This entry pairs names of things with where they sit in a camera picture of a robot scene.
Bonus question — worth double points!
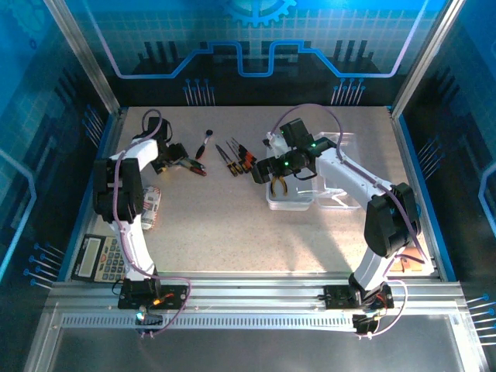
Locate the aluminium side rail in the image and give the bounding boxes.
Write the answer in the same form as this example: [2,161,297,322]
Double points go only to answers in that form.
[389,108,445,280]
[64,108,127,282]

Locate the clear plastic tool box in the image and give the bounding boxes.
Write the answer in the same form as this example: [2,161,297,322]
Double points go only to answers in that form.
[265,131,367,212]

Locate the brown flat block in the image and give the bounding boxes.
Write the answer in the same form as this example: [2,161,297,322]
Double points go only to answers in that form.
[389,247,427,274]

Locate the black handle ratchet wrench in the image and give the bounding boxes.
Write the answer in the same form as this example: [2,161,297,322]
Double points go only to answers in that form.
[195,129,215,160]

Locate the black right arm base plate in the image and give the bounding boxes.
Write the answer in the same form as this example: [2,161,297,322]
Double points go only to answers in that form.
[324,284,394,311]

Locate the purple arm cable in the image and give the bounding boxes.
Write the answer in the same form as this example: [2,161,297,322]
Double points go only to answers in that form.
[114,108,193,339]
[270,103,429,340]

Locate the yellow black handle pliers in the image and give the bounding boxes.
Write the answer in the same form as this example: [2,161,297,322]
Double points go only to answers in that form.
[270,174,288,198]

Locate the slotted grey cable duct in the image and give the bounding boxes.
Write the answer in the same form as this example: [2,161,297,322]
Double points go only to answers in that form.
[60,315,360,329]

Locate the aluminium base beam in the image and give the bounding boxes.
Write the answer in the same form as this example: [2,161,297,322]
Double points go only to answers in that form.
[46,270,466,315]

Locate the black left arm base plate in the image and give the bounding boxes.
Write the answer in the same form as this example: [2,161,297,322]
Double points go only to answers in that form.
[118,284,188,311]

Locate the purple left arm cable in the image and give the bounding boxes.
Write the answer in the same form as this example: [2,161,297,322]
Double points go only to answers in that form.
[114,108,193,339]

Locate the aluminium frame post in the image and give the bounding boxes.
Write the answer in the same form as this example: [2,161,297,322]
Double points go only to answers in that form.
[389,0,468,117]
[42,0,121,115]

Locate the grey metal plate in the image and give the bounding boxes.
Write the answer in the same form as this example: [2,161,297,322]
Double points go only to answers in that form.
[22,325,489,372]

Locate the black grey desk calculator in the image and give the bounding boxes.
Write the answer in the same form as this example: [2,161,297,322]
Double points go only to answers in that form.
[71,234,127,283]

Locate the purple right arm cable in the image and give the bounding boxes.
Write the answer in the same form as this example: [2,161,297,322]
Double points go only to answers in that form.
[270,103,429,340]

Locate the small circuit board green light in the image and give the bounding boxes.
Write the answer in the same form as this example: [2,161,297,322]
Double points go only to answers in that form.
[352,312,380,335]
[134,308,164,327]

